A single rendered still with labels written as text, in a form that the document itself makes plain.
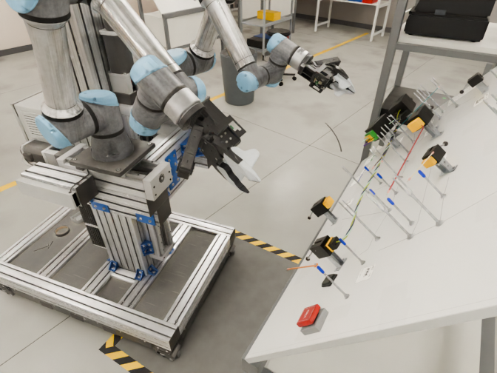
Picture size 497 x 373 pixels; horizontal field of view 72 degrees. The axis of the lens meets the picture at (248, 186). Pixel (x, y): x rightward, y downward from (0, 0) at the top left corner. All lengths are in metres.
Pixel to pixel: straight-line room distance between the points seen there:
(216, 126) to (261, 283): 1.68
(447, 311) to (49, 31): 1.03
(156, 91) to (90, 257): 1.73
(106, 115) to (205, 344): 1.35
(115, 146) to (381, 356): 1.10
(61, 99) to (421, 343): 1.31
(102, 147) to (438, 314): 1.10
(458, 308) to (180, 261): 1.76
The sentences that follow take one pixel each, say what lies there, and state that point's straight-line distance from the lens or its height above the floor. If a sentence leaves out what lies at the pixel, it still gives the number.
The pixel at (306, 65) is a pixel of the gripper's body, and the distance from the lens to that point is 1.31.
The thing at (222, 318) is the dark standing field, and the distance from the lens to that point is 2.16.
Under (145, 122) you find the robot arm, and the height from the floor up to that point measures 1.47.
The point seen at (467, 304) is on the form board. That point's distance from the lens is 0.62.
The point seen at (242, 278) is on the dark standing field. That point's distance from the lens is 2.32.
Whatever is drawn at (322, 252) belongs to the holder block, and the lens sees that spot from 0.97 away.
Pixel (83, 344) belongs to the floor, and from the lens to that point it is 2.27.
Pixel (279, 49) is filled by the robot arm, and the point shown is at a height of 1.48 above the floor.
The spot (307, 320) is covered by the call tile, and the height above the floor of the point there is 1.13.
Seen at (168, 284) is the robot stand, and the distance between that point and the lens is 2.08.
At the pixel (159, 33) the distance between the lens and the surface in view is 5.73.
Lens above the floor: 1.83
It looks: 37 degrees down
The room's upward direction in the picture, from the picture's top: straight up
